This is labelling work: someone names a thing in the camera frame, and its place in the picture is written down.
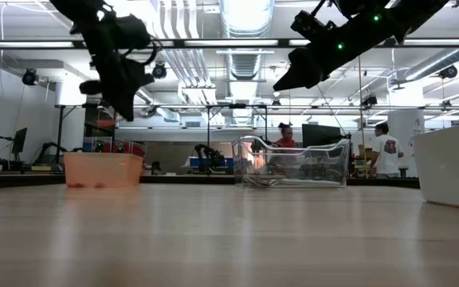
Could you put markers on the black monitor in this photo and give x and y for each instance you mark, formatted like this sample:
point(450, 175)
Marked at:
point(19, 139)
point(319, 134)

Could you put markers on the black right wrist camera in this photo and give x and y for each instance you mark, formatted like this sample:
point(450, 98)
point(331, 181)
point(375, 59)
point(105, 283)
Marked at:
point(309, 26)

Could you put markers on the black aluminium table frame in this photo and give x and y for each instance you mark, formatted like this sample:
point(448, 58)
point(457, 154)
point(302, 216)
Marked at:
point(14, 181)

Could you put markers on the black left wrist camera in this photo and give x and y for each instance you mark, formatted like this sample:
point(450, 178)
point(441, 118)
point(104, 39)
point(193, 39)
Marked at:
point(132, 32)

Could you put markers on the blue table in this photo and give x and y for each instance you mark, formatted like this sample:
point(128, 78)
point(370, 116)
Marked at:
point(191, 161)

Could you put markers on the black ceiling spotlight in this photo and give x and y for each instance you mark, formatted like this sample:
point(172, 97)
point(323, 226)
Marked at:
point(369, 99)
point(448, 71)
point(29, 77)
point(159, 71)

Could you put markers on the person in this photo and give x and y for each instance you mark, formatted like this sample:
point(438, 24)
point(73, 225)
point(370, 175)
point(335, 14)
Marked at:
point(286, 137)
point(388, 153)

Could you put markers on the cardboard box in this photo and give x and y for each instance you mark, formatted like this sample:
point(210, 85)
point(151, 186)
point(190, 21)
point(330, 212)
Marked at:
point(363, 152)

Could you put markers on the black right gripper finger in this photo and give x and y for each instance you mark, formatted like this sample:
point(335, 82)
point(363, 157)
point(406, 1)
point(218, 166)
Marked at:
point(303, 69)

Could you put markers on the orange translucent plastic bin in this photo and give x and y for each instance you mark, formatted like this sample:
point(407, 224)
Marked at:
point(102, 169)

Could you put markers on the white plastic bin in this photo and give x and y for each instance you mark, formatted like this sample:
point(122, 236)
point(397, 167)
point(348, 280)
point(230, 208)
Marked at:
point(448, 167)

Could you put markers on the black tall metal frame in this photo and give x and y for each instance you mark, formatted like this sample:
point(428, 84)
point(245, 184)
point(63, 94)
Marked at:
point(60, 131)

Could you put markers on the black ceiling beam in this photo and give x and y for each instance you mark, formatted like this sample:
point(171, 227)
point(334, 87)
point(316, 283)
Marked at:
point(233, 42)

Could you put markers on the white column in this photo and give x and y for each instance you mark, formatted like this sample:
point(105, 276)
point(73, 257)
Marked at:
point(68, 95)
point(406, 127)

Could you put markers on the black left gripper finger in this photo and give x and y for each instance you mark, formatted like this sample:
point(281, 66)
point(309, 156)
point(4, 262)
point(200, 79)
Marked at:
point(126, 109)

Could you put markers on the clear plastic bin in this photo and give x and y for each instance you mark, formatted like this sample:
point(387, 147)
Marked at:
point(333, 167)

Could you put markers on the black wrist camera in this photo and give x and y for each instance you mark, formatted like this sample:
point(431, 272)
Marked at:
point(309, 26)
point(132, 32)

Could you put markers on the blue storage box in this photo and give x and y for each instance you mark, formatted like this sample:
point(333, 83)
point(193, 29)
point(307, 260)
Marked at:
point(89, 144)

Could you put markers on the silver ventilation duct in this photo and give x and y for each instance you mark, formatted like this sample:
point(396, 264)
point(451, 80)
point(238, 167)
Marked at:
point(245, 64)

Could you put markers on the red storage box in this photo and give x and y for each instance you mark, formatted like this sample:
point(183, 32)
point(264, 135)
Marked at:
point(134, 149)

